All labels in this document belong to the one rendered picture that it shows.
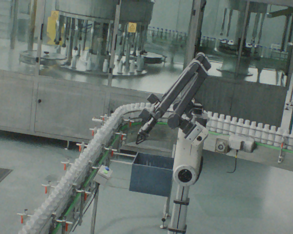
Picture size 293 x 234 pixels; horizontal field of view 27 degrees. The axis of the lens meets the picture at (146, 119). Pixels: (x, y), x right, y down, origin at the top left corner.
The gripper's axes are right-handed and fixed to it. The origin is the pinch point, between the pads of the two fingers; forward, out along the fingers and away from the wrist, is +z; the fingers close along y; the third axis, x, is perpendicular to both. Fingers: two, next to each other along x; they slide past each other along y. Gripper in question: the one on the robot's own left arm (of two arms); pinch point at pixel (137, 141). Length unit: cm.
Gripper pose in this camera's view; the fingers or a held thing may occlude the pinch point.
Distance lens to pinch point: 403.7
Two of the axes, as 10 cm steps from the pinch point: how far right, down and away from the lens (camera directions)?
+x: 8.1, 5.8, 0.9
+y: -0.7, 2.6, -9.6
